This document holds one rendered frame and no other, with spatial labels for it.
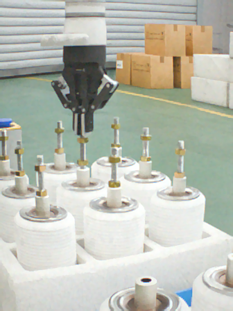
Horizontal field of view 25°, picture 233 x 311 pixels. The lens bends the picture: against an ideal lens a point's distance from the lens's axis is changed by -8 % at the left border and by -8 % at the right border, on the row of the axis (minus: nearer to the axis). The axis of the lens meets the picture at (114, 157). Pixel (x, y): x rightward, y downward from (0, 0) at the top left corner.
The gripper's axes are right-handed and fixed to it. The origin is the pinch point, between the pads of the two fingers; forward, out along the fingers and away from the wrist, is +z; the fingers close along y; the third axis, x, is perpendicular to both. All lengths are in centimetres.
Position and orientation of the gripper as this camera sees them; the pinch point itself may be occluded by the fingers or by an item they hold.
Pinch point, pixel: (82, 123)
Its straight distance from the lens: 93.5
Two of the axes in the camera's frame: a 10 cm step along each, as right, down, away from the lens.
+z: -0.1, 9.7, 2.4
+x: -5.1, 2.0, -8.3
